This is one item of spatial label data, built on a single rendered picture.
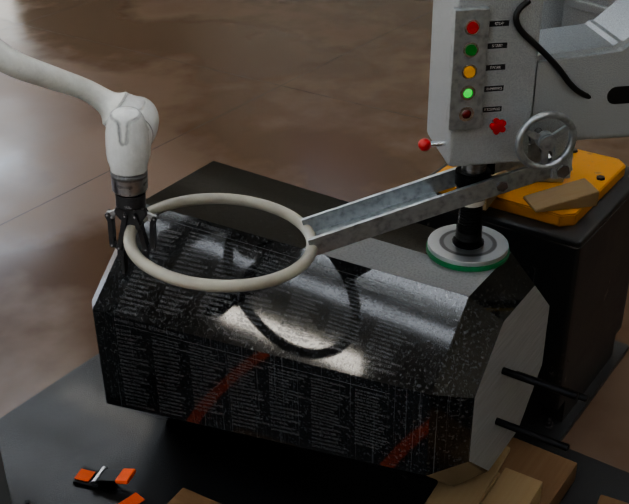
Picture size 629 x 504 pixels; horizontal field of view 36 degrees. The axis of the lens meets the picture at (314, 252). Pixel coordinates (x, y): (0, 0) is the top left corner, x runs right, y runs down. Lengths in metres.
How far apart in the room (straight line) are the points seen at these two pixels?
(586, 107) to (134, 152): 1.08
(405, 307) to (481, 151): 0.44
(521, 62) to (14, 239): 2.89
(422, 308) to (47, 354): 1.78
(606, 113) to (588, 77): 0.11
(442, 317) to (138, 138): 0.86
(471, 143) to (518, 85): 0.17
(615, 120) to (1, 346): 2.44
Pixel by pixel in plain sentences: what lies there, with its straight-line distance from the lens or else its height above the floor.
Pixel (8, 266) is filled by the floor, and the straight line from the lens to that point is 4.43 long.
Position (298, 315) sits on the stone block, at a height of 0.72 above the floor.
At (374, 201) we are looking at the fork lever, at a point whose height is 0.99.
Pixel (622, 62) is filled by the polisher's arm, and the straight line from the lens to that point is 2.44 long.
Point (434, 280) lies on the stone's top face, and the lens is 2.49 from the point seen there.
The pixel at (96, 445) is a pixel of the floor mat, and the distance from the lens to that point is 3.33.
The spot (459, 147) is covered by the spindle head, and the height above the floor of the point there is 1.20.
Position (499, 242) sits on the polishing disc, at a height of 0.87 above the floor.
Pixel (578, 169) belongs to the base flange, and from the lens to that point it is 3.31.
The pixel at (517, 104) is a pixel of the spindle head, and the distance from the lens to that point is 2.36.
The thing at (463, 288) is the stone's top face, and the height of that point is 0.85.
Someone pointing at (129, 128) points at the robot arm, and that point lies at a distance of 2.36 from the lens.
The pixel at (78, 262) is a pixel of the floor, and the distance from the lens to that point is 4.37.
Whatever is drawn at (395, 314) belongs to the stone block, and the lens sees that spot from 2.48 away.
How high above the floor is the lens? 2.14
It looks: 30 degrees down
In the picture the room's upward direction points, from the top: 1 degrees counter-clockwise
